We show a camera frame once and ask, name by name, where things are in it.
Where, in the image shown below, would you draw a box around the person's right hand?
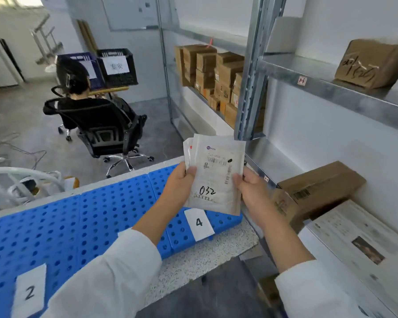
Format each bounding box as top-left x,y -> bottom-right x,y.
233,167 -> 281,226

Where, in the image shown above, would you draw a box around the person's left hand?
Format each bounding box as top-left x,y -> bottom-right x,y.
160,162 -> 197,213

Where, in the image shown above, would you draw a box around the oblong brown box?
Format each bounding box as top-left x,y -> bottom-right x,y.
271,161 -> 367,234

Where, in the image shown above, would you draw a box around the small brown box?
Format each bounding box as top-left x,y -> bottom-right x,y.
257,275 -> 283,308

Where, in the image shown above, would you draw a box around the white cardboard box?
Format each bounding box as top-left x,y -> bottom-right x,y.
298,199 -> 398,318

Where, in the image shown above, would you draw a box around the stack of brown cardboard boxes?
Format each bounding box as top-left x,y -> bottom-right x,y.
174,44 -> 267,130

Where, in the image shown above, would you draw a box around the brown box with black handwriting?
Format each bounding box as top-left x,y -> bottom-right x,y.
334,38 -> 398,90

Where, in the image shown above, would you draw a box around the person's right forearm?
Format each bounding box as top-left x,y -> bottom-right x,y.
260,210 -> 362,318

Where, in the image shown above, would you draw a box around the person's left forearm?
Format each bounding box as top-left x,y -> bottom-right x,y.
41,197 -> 183,318

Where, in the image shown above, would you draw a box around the black office chair patterned back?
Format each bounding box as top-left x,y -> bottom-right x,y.
43,97 -> 155,179

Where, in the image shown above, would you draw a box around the small yellow desk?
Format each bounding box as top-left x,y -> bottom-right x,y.
88,86 -> 130,100

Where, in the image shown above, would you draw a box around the black mesh office chair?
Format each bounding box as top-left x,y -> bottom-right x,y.
57,124 -> 74,142

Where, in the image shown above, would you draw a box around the black crate with paper sign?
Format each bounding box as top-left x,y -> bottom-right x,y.
96,48 -> 139,89

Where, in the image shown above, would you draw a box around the blue crate with paper sign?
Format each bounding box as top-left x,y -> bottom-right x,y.
55,52 -> 105,92

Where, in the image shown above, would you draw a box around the white headset device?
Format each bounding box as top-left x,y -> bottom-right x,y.
8,172 -> 64,197

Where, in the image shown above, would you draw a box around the wooden poles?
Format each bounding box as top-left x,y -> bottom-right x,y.
77,19 -> 99,55

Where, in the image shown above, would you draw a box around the metal stair railing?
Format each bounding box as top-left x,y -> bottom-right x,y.
30,15 -> 65,65

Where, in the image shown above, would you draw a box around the white refrigerator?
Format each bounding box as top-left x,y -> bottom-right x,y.
0,29 -> 24,88

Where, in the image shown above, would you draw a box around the window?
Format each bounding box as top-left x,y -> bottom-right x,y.
0,0 -> 44,10

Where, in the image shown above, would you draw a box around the black floor cable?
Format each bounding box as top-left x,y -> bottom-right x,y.
0,132 -> 48,170

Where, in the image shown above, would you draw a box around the wall whiteboard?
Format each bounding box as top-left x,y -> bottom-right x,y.
101,0 -> 161,31

